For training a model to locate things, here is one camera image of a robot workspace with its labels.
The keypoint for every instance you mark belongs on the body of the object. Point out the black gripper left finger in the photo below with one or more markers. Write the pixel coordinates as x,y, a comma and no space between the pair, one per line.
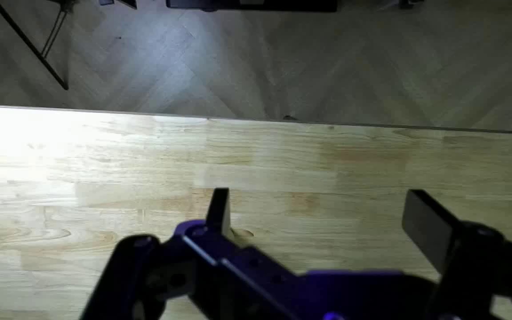
219,208

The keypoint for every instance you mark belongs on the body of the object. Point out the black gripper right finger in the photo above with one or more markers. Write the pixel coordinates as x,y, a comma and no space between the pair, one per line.
431,227

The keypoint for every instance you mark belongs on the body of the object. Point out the long black base bar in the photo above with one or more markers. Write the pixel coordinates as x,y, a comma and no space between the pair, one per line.
249,3

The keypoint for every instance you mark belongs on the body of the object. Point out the black tripod leg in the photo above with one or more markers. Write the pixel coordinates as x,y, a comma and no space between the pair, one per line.
29,44

